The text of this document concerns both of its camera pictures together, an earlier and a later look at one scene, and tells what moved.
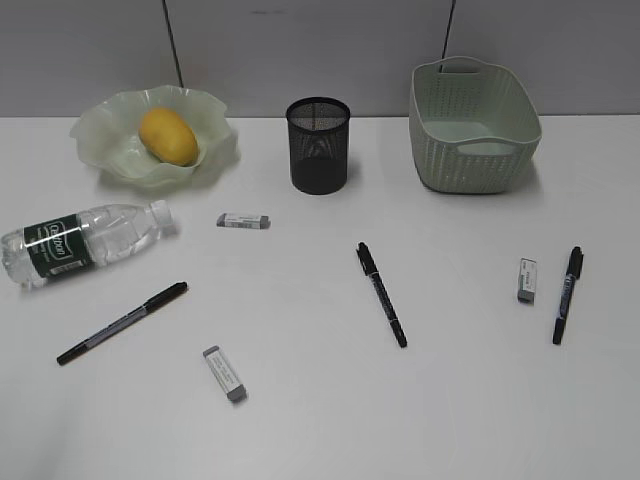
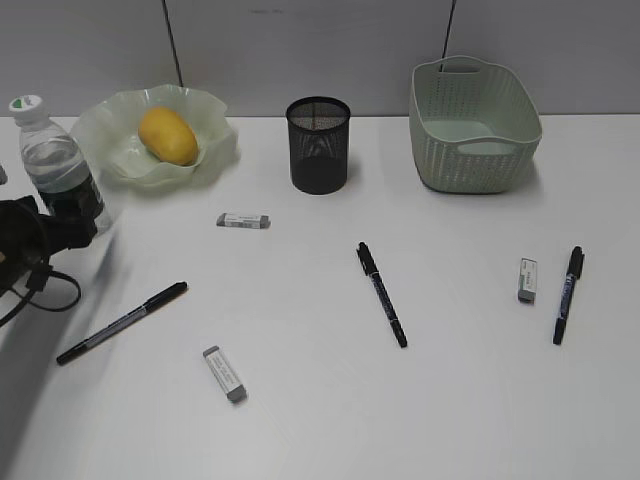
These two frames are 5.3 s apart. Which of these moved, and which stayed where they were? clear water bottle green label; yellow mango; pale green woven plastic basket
Moved: clear water bottle green label
Stayed: yellow mango; pale green woven plastic basket
